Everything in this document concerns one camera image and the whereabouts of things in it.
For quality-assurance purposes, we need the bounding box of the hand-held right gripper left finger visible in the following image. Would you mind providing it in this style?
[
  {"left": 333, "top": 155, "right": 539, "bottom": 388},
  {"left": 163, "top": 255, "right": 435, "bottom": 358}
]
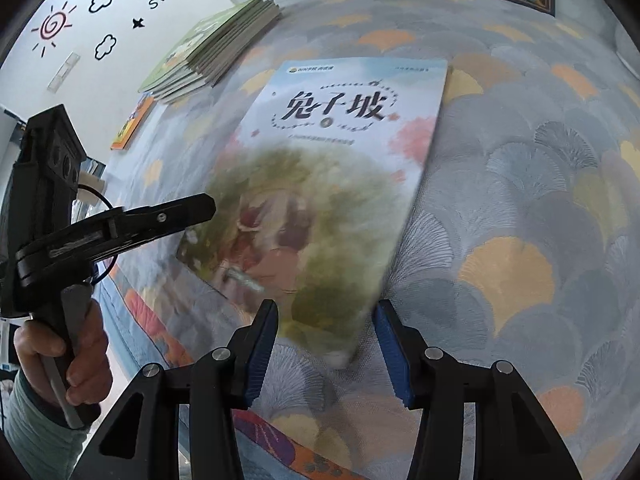
[{"left": 75, "top": 299, "right": 280, "bottom": 480}]

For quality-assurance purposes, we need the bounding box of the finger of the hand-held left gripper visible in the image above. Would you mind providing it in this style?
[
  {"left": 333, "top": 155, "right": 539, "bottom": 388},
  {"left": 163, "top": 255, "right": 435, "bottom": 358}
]
[{"left": 100, "top": 192, "right": 217, "bottom": 261}]

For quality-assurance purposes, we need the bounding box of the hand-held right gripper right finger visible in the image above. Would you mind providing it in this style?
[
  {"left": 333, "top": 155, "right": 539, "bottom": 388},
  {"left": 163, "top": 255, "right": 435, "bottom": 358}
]
[{"left": 375, "top": 299, "right": 583, "bottom": 480}]

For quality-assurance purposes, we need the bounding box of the pastel pink and blue book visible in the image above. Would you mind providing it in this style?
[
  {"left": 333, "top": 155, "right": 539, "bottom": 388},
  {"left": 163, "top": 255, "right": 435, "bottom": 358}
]
[{"left": 175, "top": 56, "right": 449, "bottom": 368}]

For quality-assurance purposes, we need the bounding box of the person's left forearm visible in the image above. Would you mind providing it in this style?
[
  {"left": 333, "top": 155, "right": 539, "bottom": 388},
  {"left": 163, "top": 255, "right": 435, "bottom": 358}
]
[{"left": 0, "top": 367, "right": 93, "bottom": 480}]

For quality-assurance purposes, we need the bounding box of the person's left hand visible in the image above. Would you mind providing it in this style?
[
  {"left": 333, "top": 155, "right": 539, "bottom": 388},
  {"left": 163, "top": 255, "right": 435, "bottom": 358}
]
[{"left": 12, "top": 300, "right": 115, "bottom": 411}]

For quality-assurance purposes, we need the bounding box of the orange cartoon book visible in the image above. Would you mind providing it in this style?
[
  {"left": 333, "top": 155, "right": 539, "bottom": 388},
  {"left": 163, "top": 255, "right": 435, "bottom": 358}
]
[{"left": 110, "top": 94, "right": 156, "bottom": 151}]

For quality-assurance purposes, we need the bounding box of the grey ginkgo-pattern tablecloth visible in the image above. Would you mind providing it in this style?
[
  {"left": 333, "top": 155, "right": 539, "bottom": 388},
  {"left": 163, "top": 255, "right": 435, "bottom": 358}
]
[{"left": 95, "top": 0, "right": 640, "bottom": 480}]

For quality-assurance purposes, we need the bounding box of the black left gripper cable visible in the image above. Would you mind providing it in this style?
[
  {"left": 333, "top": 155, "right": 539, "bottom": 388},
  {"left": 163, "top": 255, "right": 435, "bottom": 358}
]
[{"left": 75, "top": 184, "right": 117, "bottom": 288}]

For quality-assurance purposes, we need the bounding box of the white wall switch plate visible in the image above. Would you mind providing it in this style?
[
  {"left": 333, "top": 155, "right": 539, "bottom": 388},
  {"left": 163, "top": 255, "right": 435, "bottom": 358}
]
[{"left": 47, "top": 51, "right": 81, "bottom": 93}]

